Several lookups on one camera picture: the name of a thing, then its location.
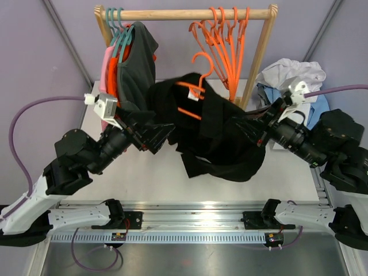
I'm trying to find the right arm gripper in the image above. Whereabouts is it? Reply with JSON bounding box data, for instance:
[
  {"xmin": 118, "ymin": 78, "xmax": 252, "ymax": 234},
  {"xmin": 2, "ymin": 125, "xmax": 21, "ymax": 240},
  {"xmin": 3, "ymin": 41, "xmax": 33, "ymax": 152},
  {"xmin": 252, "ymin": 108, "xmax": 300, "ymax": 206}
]
[{"xmin": 231, "ymin": 96, "xmax": 326, "ymax": 166}]

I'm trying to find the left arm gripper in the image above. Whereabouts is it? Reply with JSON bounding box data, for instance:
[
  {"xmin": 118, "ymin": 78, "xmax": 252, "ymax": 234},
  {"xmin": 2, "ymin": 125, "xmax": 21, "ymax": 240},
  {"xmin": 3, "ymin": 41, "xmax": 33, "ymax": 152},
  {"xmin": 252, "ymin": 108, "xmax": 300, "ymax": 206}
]
[{"xmin": 89, "ymin": 106, "xmax": 176, "ymax": 175}]

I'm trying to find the black shirt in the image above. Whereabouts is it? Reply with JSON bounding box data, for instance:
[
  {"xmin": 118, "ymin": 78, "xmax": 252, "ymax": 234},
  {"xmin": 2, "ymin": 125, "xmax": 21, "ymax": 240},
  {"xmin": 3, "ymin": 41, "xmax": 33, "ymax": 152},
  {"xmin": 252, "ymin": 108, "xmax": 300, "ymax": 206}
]
[{"xmin": 146, "ymin": 72, "xmax": 266, "ymax": 182}]

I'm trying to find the white shirt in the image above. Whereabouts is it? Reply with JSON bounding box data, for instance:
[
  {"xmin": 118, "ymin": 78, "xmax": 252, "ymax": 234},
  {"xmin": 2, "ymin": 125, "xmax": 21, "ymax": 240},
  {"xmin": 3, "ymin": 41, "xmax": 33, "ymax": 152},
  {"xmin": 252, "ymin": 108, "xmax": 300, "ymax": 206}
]
[{"xmin": 256, "ymin": 58, "xmax": 327, "ymax": 102}]

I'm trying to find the orange hanger of black shirt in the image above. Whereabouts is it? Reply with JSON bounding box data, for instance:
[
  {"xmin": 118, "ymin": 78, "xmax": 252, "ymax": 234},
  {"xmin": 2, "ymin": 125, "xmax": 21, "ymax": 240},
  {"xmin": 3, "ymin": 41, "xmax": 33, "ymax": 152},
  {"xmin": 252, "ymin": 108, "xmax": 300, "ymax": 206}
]
[{"xmin": 174, "ymin": 52, "xmax": 214, "ymax": 120}]

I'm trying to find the orange hanger of white shirt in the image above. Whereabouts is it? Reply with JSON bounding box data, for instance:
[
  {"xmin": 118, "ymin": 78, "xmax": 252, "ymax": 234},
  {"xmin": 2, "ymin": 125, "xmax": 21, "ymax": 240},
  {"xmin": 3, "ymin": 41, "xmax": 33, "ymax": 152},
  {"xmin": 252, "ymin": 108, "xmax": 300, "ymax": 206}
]
[{"xmin": 189, "ymin": 7, "xmax": 236, "ymax": 102}]

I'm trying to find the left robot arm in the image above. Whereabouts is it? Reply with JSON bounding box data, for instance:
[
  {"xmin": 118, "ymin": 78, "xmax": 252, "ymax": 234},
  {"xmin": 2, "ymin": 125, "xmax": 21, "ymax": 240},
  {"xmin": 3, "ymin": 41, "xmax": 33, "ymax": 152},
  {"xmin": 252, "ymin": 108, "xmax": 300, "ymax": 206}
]
[{"xmin": 1, "ymin": 109, "xmax": 174, "ymax": 247}]

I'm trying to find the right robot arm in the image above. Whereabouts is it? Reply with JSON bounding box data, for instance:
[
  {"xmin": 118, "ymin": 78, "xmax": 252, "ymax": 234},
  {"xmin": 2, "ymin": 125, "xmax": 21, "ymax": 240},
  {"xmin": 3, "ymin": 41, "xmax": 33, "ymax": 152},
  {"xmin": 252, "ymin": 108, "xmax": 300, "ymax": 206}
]
[{"xmin": 168, "ymin": 98, "xmax": 367, "ymax": 250}]

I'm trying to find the blue shirt pile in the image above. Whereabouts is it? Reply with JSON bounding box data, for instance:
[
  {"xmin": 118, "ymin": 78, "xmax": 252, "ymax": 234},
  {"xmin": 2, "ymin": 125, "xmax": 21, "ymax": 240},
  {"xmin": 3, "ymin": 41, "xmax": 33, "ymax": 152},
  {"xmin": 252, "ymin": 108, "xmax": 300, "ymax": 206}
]
[{"xmin": 256, "ymin": 83, "xmax": 329, "ymax": 130}]

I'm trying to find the dark grey shirt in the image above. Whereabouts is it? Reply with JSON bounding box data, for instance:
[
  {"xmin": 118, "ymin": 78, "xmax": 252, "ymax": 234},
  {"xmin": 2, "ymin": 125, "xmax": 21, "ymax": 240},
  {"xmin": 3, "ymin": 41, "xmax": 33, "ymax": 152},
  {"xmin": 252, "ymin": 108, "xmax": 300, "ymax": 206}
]
[{"xmin": 117, "ymin": 21, "xmax": 159, "ymax": 110}]

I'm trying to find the orange shirt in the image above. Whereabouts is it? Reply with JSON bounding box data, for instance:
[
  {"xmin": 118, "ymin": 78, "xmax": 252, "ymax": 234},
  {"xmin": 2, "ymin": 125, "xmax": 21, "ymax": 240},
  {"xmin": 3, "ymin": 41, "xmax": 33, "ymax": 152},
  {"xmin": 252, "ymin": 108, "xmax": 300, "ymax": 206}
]
[{"xmin": 107, "ymin": 52, "xmax": 155, "ymax": 110}]

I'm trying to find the pink shirt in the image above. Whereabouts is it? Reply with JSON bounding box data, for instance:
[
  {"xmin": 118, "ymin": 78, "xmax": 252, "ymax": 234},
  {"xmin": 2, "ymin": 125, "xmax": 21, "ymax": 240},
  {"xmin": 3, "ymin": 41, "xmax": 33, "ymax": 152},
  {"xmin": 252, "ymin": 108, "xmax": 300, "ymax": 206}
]
[{"xmin": 98, "ymin": 45, "xmax": 114, "ymax": 93}]

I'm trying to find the teal hanger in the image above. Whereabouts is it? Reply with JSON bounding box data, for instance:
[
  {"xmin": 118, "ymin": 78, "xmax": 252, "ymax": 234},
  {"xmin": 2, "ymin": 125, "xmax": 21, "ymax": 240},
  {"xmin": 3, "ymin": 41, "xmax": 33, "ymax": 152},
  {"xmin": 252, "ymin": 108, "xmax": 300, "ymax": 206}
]
[
  {"xmin": 113, "ymin": 7, "xmax": 134, "ymax": 63},
  {"xmin": 105, "ymin": 7, "xmax": 120, "ymax": 47},
  {"xmin": 112, "ymin": 7, "xmax": 128, "ymax": 58}
]

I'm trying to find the wooden clothes rack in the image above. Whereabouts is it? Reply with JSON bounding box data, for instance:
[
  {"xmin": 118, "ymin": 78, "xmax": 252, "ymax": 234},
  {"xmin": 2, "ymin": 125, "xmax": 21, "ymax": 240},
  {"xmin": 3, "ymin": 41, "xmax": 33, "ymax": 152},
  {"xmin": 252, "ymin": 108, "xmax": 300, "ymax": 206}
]
[{"xmin": 94, "ymin": 4, "xmax": 278, "ymax": 109}]

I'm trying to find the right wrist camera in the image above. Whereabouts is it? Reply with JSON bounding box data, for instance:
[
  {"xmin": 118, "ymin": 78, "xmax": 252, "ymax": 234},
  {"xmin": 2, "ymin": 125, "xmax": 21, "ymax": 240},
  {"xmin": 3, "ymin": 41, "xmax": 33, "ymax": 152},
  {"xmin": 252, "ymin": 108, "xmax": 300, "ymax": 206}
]
[{"xmin": 278, "ymin": 76, "xmax": 310, "ymax": 122}]

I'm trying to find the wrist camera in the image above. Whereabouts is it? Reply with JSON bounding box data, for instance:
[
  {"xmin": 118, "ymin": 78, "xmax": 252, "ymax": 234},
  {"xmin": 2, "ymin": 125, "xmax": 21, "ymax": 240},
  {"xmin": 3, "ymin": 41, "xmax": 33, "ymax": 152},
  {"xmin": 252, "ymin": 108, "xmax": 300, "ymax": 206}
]
[
  {"xmin": 278, "ymin": 76, "xmax": 310, "ymax": 122},
  {"xmin": 84, "ymin": 93, "xmax": 122, "ymax": 131}
]

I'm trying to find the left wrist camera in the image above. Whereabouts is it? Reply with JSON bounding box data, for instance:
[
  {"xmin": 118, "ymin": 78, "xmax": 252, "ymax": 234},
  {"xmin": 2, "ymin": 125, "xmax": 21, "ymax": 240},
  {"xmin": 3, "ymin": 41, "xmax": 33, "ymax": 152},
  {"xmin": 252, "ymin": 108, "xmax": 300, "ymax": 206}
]
[{"xmin": 84, "ymin": 93, "xmax": 122, "ymax": 131}]

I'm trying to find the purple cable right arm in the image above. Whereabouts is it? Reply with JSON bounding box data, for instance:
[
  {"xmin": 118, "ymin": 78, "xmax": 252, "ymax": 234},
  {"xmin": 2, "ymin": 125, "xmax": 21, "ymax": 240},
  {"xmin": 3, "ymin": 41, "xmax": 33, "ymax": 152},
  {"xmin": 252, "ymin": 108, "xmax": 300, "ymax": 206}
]
[{"xmin": 303, "ymin": 83, "xmax": 368, "ymax": 99}]

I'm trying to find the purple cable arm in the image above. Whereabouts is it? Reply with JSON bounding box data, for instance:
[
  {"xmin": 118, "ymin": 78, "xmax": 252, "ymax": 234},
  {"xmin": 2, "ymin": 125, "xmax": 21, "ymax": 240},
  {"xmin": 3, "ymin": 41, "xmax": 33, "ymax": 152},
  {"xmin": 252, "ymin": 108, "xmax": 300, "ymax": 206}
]
[
  {"xmin": 2, "ymin": 95, "xmax": 87, "ymax": 216},
  {"xmin": 303, "ymin": 83, "xmax": 368, "ymax": 99}
]

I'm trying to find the aluminium rail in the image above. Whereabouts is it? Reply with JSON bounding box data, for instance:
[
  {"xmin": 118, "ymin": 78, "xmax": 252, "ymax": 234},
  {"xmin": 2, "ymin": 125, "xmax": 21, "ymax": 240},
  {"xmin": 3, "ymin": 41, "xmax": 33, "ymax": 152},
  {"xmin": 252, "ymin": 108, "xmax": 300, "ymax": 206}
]
[{"xmin": 39, "ymin": 201, "xmax": 351, "ymax": 245}]

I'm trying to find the purple cable lower right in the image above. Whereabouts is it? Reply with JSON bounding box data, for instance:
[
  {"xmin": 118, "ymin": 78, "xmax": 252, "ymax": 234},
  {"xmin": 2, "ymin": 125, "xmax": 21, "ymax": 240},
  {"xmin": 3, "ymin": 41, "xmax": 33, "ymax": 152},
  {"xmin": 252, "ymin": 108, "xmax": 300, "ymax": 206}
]
[{"xmin": 235, "ymin": 224, "xmax": 304, "ymax": 250}]

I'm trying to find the purple cable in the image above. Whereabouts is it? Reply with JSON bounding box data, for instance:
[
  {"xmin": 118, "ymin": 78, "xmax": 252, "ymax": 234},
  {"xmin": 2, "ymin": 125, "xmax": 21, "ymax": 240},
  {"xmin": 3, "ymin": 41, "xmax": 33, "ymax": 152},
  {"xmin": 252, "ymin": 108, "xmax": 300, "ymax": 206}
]
[
  {"xmin": 235, "ymin": 224, "xmax": 304, "ymax": 250},
  {"xmin": 70, "ymin": 227, "xmax": 124, "ymax": 271}
]

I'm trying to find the white cable duct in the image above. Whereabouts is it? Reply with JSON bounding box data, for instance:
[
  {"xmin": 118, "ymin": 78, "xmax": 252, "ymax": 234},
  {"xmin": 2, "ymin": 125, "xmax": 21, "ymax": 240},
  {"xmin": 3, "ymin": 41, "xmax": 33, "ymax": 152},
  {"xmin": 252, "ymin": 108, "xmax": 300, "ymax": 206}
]
[{"xmin": 51, "ymin": 231, "xmax": 266, "ymax": 244}]

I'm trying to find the purple cable lower left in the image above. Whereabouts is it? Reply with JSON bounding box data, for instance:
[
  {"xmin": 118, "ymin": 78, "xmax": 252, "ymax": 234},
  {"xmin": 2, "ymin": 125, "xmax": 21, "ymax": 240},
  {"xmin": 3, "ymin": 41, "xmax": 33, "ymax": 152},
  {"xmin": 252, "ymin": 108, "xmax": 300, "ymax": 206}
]
[{"xmin": 70, "ymin": 227, "xmax": 124, "ymax": 271}]

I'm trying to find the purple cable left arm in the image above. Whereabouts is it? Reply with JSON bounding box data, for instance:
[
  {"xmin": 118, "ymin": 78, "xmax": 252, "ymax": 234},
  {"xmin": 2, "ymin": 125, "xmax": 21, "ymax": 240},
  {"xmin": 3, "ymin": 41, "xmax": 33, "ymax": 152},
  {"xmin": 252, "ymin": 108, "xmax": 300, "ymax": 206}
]
[{"xmin": 2, "ymin": 95, "xmax": 87, "ymax": 216}]

